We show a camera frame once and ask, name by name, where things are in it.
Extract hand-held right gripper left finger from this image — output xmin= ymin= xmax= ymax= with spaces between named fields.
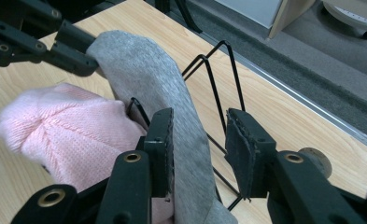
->
xmin=143 ymin=107 xmax=175 ymax=199

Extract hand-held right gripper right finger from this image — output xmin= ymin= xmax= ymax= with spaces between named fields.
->
xmin=224 ymin=107 xmax=278 ymax=200

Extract pink knit beanie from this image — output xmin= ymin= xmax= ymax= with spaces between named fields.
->
xmin=0 ymin=82 xmax=176 ymax=224

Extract grey knit beanie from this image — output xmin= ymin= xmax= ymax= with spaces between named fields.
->
xmin=86 ymin=30 xmax=238 ymax=224

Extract black wire rack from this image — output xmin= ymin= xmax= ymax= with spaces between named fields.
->
xmin=126 ymin=40 xmax=247 ymax=211

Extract grey round table grommet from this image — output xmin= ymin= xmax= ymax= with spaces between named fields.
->
xmin=297 ymin=147 xmax=333 ymax=180

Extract black metal stand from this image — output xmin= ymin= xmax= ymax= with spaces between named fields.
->
xmin=154 ymin=0 xmax=204 ymax=34

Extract light wooden desk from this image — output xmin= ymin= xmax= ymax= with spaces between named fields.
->
xmin=268 ymin=0 xmax=317 ymax=40

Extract white cabinet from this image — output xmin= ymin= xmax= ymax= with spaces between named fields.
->
xmin=213 ymin=0 xmax=285 ymax=29

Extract wheeled chair base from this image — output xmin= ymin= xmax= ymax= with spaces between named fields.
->
xmin=320 ymin=0 xmax=367 ymax=40

